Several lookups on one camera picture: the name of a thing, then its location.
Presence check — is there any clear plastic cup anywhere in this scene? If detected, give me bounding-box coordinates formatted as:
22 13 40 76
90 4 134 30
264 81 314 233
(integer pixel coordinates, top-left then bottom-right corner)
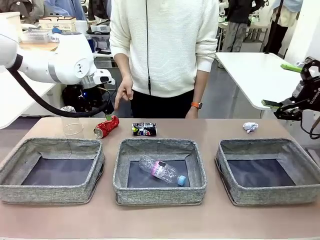
60 115 85 137

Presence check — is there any person's right forearm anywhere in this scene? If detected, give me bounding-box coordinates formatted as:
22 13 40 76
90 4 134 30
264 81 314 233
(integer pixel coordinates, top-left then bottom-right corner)
113 53 133 83

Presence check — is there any crushed red can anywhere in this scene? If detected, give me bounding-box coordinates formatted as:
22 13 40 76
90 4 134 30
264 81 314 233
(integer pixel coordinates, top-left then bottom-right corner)
93 114 120 139

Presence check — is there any white storage box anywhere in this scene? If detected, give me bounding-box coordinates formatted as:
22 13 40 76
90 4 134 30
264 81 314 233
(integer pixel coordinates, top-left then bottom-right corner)
0 11 21 37

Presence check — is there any person's right hand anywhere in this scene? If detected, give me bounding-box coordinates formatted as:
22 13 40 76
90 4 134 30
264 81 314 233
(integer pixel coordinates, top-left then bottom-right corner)
114 75 135 111

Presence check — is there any wooden desk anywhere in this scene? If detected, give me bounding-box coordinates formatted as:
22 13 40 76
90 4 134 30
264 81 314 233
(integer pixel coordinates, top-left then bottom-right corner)
19 41 60 52

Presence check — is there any grey fabric basket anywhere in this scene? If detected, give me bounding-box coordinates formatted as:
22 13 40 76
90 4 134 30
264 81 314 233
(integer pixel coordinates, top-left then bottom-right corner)
0 136 106 206
214 138 320 207
112 138 208 207

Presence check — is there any crushed black can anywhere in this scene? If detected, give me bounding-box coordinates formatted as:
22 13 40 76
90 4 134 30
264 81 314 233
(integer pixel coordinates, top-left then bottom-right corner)
131 122 158 137

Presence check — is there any background person in beige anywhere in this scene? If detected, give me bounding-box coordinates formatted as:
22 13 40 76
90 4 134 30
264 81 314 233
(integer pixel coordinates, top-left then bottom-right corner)
263 0 303 55

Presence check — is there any dark blue water bottle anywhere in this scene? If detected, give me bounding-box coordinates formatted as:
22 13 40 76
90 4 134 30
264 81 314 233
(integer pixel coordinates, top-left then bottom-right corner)
86 36 96 54

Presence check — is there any person in white sweater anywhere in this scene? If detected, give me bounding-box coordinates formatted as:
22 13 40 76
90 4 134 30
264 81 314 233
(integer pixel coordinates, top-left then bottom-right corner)
109 0 220 120

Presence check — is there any background person in dark top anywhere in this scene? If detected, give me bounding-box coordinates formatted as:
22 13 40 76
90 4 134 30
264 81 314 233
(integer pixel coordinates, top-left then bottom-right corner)
221 0 263 53

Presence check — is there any white desk with lower shelf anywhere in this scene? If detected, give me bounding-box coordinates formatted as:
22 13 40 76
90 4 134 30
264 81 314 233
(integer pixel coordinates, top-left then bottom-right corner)
92 48 118 68

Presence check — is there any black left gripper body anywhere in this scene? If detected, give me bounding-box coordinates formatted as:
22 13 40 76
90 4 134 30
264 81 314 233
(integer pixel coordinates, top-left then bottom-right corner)
78 84 116 116

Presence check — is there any clear bottle with pink label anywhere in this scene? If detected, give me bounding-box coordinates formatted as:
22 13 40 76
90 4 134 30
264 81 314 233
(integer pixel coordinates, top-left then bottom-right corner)
138 154 187 187

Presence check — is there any black backpack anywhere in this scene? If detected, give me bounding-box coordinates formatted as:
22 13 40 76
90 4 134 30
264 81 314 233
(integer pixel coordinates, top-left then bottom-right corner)
61 84 83 113

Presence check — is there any person's left hand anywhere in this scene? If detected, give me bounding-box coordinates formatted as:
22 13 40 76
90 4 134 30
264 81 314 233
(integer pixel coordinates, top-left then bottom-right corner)
184 107 201 120

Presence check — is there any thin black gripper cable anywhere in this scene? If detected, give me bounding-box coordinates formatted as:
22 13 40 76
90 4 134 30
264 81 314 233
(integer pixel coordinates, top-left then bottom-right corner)
299 109 320 140

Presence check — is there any black corrugated cable hose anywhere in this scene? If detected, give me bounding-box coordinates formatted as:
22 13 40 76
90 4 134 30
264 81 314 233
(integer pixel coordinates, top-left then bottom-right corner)
6 53 113 118

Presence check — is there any person's left forearm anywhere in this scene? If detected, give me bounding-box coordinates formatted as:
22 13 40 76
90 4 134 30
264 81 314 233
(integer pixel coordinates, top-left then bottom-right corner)
193 68 211 105

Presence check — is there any hanging dark jacket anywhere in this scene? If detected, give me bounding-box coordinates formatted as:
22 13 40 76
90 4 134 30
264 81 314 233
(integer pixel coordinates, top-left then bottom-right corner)
87 0 112 22

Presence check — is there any crumpled foil ball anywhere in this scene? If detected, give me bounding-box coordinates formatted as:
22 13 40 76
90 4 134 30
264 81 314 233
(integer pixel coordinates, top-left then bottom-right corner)
60 105 76 115

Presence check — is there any hanging light blue shirt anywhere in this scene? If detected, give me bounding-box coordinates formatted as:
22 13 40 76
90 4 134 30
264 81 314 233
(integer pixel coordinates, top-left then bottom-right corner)
43 0 87 21

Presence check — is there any clear storage bin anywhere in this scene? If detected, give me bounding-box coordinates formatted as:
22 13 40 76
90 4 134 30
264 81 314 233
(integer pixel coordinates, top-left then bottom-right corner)
87 33 111 50

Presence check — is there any clear plastic basket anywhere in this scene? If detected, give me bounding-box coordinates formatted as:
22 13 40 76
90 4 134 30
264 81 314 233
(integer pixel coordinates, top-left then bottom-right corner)
21 29 51 45

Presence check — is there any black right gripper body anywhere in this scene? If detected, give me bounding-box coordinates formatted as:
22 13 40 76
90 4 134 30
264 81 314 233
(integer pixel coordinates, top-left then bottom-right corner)
291 74 320 111

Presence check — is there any white cylindrical container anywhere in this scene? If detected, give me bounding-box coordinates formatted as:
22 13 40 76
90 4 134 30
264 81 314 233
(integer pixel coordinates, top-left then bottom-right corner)
74 19 88 35

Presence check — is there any white paper ball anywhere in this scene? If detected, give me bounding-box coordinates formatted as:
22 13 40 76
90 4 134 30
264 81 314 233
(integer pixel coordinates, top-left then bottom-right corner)
242 121 260 135

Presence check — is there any white and black case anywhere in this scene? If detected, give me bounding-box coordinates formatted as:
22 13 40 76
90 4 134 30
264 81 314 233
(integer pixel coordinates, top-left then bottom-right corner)
86 19 111 35

